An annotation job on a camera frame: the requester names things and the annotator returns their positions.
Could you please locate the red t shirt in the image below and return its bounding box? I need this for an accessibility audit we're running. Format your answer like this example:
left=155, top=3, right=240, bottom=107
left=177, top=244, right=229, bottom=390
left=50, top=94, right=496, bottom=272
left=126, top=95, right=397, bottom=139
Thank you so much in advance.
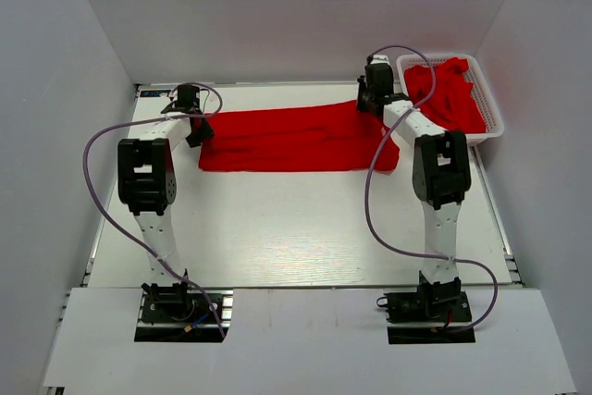
left=198, top=101, right=388, bottom=173

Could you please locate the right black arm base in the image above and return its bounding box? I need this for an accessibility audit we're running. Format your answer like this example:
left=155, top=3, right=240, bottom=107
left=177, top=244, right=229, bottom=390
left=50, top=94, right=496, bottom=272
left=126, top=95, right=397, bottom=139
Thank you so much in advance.
left=376, top=278, right=475, bottom=345

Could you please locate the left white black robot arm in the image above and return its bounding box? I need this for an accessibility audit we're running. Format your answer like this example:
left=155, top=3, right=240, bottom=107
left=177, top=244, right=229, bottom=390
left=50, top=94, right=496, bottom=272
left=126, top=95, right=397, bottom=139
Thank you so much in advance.
left=117, top=83, right=215, bottom=285

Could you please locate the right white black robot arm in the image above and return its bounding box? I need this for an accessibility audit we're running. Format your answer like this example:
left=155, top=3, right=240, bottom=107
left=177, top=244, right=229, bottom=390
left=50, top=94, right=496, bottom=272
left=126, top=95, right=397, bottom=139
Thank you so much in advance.
left=356, top=55, right=471, bottom=285

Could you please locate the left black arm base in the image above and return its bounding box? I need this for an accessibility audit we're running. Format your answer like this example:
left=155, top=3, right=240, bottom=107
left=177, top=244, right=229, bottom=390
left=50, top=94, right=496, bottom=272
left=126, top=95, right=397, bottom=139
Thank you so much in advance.
left=134, top=283, right=233, bottom=343

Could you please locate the red shirts pile in basket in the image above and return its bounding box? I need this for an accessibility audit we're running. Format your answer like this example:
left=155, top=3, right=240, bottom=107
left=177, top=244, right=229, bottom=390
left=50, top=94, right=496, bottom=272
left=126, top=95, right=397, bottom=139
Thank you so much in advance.
left=403, top=57, right=487, bottom=134

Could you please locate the blue label sticker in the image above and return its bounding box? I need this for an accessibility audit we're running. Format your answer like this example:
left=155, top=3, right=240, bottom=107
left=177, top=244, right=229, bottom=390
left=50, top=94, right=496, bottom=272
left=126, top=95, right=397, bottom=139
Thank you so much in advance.
left=139, top=89, right=171, bottom=97

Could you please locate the white plastic basket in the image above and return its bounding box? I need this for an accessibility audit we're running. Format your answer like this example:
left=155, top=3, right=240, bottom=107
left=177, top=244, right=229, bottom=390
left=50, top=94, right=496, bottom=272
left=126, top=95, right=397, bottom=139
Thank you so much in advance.
left=395, top=52, right=505, bottom=146

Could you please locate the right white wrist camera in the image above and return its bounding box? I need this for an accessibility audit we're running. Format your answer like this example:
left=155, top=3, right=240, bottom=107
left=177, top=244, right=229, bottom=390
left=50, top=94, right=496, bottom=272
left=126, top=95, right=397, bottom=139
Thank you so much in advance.
left=366, top=54, right=390, bottom=66

